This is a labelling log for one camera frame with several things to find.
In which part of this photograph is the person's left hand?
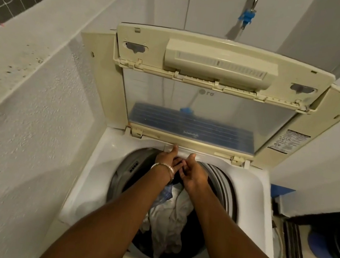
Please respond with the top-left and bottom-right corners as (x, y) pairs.
(153, 142), (188, 180)

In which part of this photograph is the person's right hand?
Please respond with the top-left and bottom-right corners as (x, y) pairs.
(178, 152), (213, 196)

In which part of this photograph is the person's left forearm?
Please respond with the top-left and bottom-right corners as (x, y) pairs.
(38, 149), (175, 258)

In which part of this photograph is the person's right forearm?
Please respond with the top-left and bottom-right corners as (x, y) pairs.
(176, 180), (316, 258)

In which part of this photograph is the blue checked cloth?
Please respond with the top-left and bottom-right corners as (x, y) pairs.
(150, 180), (176, 213)

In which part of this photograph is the grey washer drum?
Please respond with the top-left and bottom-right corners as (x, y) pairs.
(99, 142), (245, 258)

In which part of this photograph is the white cloth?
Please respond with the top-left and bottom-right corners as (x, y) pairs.
(136, 181), (194, 258)

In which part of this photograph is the white top-load washing machine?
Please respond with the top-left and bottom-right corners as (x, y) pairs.
(52, 119), (292, 258)

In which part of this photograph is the printed warning label sticker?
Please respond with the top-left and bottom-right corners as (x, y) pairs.
(267, 126), (312, 157)

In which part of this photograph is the cream folding washer lid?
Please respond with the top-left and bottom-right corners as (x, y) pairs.
(66, 16), (340, 182)

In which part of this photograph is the blue round lid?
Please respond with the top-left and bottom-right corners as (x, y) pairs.
(305, 230), (337, 258)

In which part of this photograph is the silver bracelet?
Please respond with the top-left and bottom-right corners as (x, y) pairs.
(149, 161), (176, 186)

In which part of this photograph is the blue hose connector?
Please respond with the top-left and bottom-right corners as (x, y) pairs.
(237, 8), (257, 26)

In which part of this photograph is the grey water inlet hose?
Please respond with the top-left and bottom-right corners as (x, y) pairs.
(238, 0), (262, 42)

